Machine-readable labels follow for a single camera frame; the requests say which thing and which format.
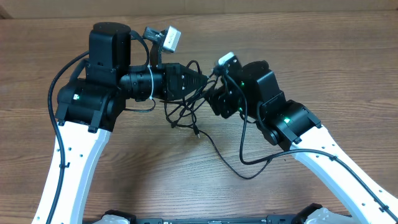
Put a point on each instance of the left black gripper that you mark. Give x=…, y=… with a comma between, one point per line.
x=172, y=76

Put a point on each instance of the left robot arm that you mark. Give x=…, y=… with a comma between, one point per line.
x=119, y=65

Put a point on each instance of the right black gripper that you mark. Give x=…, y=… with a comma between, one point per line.
x=221, y=101

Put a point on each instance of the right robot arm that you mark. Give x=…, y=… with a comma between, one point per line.
x=253, y=91

